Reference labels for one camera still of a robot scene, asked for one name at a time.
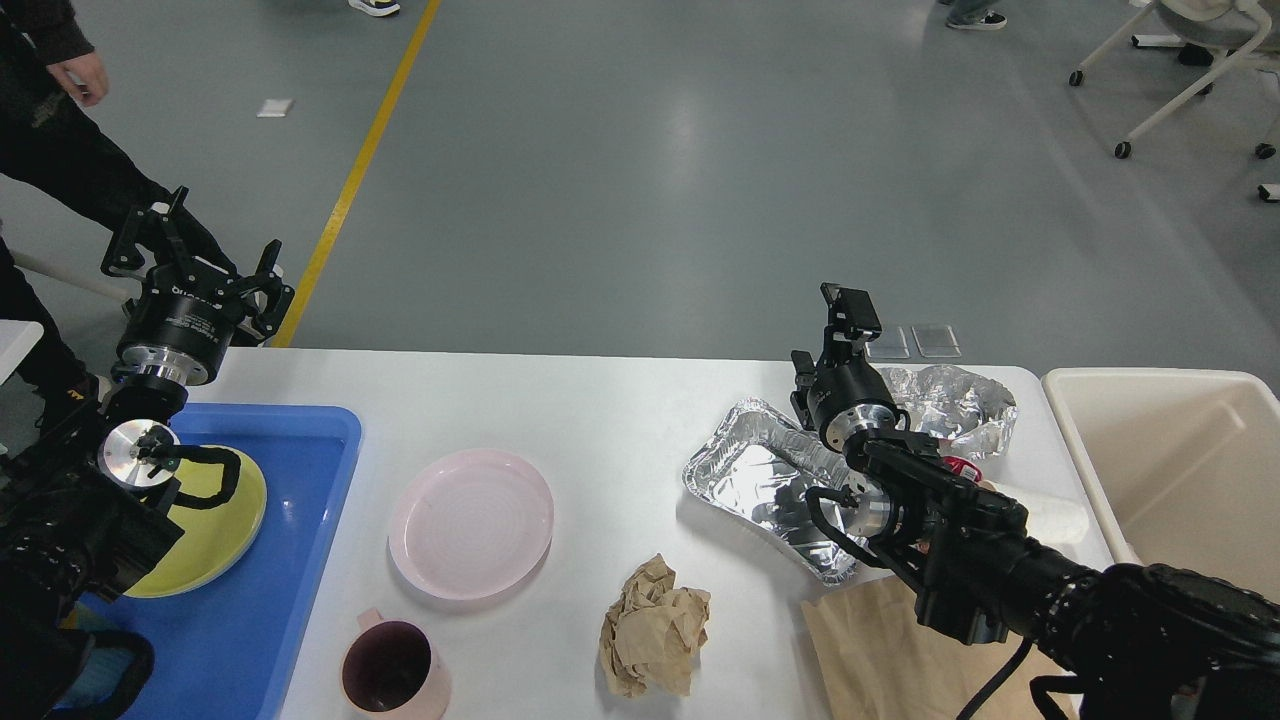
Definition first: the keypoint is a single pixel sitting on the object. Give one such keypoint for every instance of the white rolling chair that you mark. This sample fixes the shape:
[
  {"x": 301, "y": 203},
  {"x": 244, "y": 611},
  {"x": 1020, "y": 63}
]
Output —
[{"x": 1217, "y": 36}]

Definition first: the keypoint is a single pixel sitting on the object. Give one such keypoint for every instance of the blue plastic tray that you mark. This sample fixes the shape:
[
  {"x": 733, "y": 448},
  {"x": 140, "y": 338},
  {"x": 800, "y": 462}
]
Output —
[{"x": 227, "y": 650}]

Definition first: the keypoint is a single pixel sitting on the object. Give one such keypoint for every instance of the crumpled aluminium foil container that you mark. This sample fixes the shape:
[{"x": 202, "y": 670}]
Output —
[{"x": 972, "y": 416}]

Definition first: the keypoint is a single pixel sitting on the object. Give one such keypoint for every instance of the person in black clothes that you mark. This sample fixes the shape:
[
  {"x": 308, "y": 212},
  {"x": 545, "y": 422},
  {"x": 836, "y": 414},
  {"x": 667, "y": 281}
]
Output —
[{"x": 50, "y": 75}]

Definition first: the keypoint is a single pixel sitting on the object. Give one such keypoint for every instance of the pink mug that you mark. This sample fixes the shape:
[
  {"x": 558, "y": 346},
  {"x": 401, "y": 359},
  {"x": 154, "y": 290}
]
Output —
[{"x": 392, "y": 670}]

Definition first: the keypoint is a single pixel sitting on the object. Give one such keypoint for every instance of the rectangular aluminium foil tray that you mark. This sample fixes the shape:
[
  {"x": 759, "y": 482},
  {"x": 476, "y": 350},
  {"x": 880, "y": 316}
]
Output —
[{"x": 757, "y": 466}]

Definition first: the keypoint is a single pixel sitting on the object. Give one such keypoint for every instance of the yellow plate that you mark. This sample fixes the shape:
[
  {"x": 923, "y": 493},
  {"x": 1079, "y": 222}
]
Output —
[{"x": 213, "y": 540}]

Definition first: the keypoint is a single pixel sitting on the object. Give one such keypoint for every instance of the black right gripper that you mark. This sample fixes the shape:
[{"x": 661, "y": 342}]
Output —
[{"x": 844, "y": 395}]

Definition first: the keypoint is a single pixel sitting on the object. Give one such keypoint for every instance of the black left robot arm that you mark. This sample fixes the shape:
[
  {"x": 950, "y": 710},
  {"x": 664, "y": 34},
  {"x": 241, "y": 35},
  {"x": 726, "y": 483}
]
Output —
[{"x": 86, "y": 507}]

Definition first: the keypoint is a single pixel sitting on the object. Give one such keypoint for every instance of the pink plate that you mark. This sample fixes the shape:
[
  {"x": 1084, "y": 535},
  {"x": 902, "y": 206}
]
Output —
[{"x": 472, "y": 525}]

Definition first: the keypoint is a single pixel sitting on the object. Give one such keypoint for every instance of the crumpled brown paper ball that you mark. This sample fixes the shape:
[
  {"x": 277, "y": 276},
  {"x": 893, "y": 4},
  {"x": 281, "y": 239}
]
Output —
[{"x": 653, "y": 633}]

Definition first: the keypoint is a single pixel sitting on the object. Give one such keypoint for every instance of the crushed red can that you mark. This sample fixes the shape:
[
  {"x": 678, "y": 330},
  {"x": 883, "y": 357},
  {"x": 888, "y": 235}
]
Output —
[{"x": 964, "y": 468}]

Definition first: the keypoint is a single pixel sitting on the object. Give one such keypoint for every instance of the beige plastic bin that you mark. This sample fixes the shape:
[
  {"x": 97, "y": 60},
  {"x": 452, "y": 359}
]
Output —
[{"x": 1181, "y": 466}]

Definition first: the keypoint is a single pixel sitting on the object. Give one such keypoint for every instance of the right floor outlet cover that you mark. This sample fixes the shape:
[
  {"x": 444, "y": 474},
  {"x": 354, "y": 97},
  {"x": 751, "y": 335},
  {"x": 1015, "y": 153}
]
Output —
[{"x": 936, "y": 340}]

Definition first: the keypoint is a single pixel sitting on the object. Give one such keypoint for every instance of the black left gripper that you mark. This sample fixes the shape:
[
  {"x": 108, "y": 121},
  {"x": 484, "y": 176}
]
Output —
[{"x": 190, "y": 310}]

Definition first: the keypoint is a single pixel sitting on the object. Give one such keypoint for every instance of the left floor outlet cover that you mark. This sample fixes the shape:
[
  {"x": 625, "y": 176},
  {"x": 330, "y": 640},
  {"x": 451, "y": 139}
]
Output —
[{"x": 892, "y": 344}]

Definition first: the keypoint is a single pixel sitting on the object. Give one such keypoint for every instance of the white side table corner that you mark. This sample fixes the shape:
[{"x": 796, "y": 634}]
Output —
[{"x": 17, "y": 340}]

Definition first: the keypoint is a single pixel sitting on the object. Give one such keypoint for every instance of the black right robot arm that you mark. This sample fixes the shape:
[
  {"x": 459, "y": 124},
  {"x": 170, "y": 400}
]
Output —
[{"x": 1132, "y": 641}]

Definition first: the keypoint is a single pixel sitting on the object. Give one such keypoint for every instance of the floor outlet cover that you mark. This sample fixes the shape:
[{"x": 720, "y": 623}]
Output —
[
  {"x": 892, "y": 344},
  {"x": 936, "y": 340}
]

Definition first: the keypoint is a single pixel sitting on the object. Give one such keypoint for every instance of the flat brown paper bag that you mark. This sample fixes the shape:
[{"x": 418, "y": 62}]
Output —
[{"x": 877, "y": 662}]

